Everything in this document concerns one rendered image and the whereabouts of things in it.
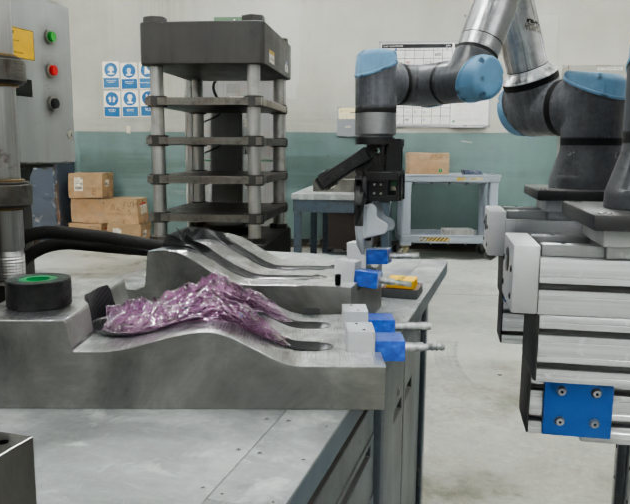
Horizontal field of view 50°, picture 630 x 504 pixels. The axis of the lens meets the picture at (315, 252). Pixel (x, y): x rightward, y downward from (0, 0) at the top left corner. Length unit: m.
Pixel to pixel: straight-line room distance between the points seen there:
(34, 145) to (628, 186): 1.33
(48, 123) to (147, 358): 1.08
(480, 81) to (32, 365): 0.80
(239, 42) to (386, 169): 3.93
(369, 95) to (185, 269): 0.45
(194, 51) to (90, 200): 3.22
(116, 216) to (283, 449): 7.18
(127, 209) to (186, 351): 6.99
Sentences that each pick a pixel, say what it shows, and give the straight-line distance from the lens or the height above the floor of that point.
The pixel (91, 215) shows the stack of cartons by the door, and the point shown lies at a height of 0.36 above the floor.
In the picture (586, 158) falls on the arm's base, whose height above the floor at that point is 1.10.
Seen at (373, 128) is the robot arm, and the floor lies 1.15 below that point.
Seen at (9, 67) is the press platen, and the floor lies 1.27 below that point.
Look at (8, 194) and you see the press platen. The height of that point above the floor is 1.02.
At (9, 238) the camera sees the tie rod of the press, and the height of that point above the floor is 0.93.
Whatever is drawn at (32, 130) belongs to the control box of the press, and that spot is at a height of 1.15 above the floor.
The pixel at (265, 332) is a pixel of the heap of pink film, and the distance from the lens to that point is 0.88.
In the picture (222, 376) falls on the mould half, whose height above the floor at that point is 0.84.
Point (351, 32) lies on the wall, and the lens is 7.68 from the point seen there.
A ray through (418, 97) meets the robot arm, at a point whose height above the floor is 1.21.
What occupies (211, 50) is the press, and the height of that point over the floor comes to 1.81.
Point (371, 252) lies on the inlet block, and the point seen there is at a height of 0.93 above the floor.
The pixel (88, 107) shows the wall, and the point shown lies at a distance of 8.38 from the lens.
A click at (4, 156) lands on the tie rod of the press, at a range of 1.53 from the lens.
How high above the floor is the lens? 1.11
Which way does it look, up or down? 9 degrees down
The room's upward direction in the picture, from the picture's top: straight up
